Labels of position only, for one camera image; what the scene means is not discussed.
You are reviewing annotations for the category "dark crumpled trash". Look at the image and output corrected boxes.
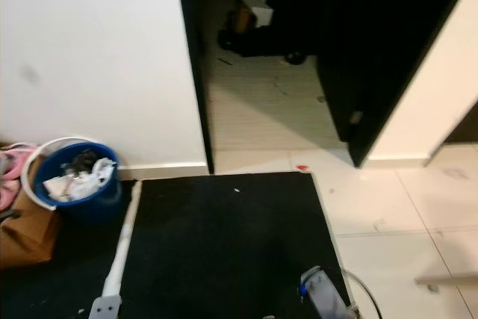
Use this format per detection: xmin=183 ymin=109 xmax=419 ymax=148
xmin=67 ymin=149 xmax=102 ymax=178

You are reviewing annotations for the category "blue plastic bucket white handle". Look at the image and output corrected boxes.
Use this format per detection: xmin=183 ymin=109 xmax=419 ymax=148
xmin=21 ymin=137 xmax=124 ymax=223

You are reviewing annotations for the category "plain large brown cardboard box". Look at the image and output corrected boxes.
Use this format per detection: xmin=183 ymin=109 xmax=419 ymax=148
xmin=0 ymin=185 xmax=62 ymax=269

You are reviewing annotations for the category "black bulky floor object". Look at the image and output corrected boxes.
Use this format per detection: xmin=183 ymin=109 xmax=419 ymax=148
xmin=218 ymin=28 xmax=307 ymax=66

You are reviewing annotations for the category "black floor mat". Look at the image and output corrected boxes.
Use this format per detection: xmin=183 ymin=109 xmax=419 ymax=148
xmin=0 ymin=172 xmax=352 ymax=319

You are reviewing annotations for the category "black door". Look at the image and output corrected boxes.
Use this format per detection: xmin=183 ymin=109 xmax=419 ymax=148
xmin=315 ymin=0 xmax=478 ymax=169

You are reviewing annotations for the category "white crumpled paper trash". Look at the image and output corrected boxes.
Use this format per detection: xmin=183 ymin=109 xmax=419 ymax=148
xmin=43 ymin=158 xmax=117 ymax=202

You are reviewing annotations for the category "wide white floor tape strip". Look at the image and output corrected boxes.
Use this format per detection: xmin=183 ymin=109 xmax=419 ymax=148
xmin=101 ymin=181 xmax=143 ymax=319

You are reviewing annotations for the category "small white brown box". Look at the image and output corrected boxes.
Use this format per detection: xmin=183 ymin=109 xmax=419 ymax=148
xmin=232 ymin=0 xmax=273 ymax=34

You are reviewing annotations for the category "pink packaged gadgets pile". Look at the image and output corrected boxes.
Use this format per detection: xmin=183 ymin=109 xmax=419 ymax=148
xmin=0 ymin=142 xmax=38 ymax=211

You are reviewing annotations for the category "black door frame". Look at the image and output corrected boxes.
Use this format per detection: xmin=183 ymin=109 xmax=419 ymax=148
xmin=174 ymin=0 xmax=216 ymax=176

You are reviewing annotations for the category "grey right arm cable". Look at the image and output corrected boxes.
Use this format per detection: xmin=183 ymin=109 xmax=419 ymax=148
xmin=332 ymin=267 xmax=382 ymax=319

